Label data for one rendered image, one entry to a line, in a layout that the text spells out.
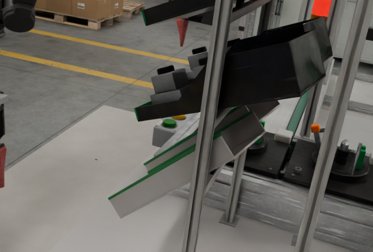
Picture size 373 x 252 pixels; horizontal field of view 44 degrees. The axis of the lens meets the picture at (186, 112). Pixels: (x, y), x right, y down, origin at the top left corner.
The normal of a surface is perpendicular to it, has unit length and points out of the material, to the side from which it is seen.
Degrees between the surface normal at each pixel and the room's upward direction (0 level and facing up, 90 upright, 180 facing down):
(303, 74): 65
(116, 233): 0
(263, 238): 0
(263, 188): 90
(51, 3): 89
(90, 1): 90
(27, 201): 0
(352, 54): 90
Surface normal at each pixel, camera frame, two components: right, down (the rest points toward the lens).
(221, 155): -0.51, 0.27
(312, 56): 0.82, -0.13
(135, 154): 0.11, -0.92
